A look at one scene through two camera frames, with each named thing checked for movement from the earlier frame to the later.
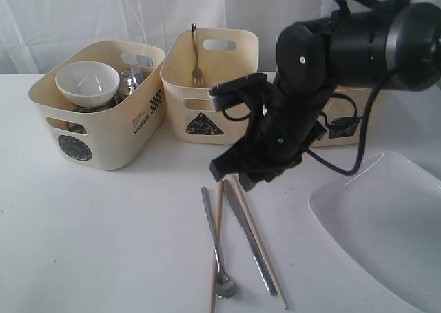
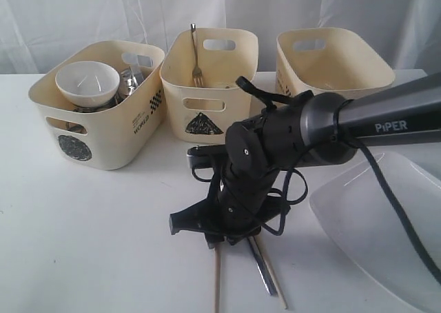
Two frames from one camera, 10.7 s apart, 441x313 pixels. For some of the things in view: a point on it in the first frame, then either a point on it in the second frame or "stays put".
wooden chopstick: x=263 y=251 stays put
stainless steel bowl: x=129 y=80 stays put
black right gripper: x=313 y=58 → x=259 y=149
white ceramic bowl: x=88 y=83 stays put
